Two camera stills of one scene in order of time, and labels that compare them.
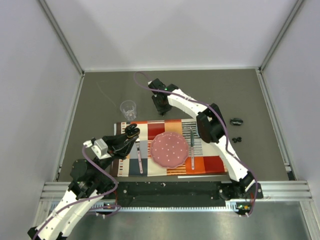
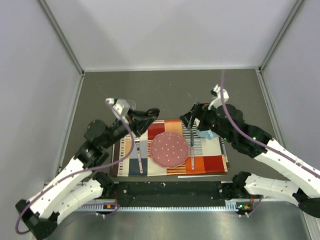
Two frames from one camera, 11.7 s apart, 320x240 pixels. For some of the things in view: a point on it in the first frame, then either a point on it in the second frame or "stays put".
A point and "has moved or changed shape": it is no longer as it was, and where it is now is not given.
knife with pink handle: x=192 y=149 stays put
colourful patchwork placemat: x=203 y=158 stays put
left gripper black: x=119 y=146 to x=139 y=120
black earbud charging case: x=132 y=130 has moved or changed shape
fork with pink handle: x=137 y=141 stays put
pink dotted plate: x=169 y=150 stays put
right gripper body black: x=159 y=106 to x=206 y=118
